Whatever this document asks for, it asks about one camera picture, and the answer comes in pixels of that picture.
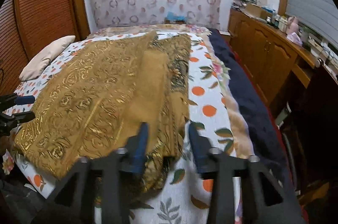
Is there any brown gold patterned garment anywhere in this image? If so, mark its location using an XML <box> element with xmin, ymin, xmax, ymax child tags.
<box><xmin>14</xmin><ymin>31</ymin><xmax>191</xmax><ymax>193</ymax></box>

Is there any orange print bed sheet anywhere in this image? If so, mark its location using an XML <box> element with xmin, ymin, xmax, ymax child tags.
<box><xmin>2</xmin><ymin>32</ymin><xmax>244</xmax><ymax>224</ymax></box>

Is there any pink pillow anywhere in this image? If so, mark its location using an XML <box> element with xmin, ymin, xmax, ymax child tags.
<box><xmin>19</xmin><ymin>35</ymin><xmax>76</xmax><ymax>82</ymax></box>

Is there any brown louvered wardrobe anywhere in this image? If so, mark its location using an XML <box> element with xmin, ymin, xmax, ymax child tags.
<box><xmin>1</xmin><ymin>0</ymin><xmax>90</xmax><ymax>95</ymax></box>

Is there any wooden sideboard cabinet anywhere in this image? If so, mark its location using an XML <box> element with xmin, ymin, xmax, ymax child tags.
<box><xmin>228</xmin><ymin>9</ymin><xmax>316</xmax><ymax>108</ymax></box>

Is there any blue item box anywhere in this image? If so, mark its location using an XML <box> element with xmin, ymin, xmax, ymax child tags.
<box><xmin>164</xmin><ymin>12</ymin><xmax>187</xmax><ymax>24</ymax></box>

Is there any pink kettle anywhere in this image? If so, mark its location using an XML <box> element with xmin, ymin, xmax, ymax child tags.
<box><xmin>286</xmin><ymin>16</ymin><xmax>299</xmax><ymax>35</ymax></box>

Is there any cardboard box on cabinet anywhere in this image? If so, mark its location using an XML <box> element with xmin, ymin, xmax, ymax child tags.
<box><xmin>242</xmin><ymin>4</ymin><xmax>273</xmax><ymax>20</ymax></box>

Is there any stack of papers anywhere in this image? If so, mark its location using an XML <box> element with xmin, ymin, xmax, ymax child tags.
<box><xmin>232</xmin><ymin>0</ymin><xmax>256</xmax><ymax>8</ymax></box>

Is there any grey window blind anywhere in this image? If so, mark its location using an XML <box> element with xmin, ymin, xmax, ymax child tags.
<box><xmin>286</xmin><ymin>0</ymin><xmax>338</xmax><ymax>47</ymax></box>

